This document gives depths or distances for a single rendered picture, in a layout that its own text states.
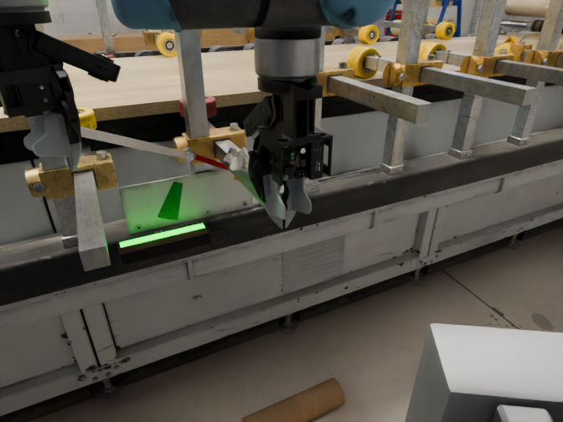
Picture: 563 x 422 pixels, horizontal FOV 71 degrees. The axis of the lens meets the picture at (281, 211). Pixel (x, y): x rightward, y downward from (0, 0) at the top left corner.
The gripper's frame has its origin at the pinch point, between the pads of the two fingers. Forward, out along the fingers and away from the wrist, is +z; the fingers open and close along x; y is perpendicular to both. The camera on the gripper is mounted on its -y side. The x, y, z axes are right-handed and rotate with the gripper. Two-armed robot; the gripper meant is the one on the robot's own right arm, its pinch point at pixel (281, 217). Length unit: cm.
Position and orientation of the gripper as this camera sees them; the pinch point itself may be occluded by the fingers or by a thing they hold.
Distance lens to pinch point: 57.5
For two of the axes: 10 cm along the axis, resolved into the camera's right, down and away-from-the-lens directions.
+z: 0.1, 8.8, 4.7
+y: 4.4, 4.2, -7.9
